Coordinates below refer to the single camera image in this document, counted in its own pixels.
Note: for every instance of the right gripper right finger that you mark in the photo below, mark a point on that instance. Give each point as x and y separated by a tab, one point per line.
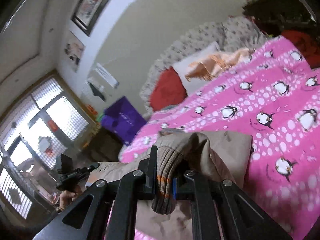
221	210

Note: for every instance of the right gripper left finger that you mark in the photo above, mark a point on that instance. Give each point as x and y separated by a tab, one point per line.
106	210

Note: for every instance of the beige zip jacket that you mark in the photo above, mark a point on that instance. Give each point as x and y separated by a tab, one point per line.
217	155

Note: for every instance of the person's left hand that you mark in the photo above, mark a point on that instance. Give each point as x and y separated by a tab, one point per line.
67	197

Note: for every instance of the window with grille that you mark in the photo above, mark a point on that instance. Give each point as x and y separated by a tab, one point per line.
44	124

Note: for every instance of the purple shopping bag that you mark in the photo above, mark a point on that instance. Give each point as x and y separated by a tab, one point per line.
123	119

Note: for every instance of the red cushion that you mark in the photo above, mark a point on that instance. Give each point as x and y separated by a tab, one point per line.
169	90

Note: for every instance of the white pillow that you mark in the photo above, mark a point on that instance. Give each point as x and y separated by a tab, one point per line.
188	64

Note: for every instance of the pink penguin blanket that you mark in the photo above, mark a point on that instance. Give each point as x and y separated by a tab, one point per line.
274	98

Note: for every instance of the orange fringed cloth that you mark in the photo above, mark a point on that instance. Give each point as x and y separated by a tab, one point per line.
218	62

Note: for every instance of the dark wooden cabinet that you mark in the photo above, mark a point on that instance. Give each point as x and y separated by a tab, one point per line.
289	18

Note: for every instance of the framed wall picture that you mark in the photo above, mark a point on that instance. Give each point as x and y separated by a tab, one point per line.
86	14

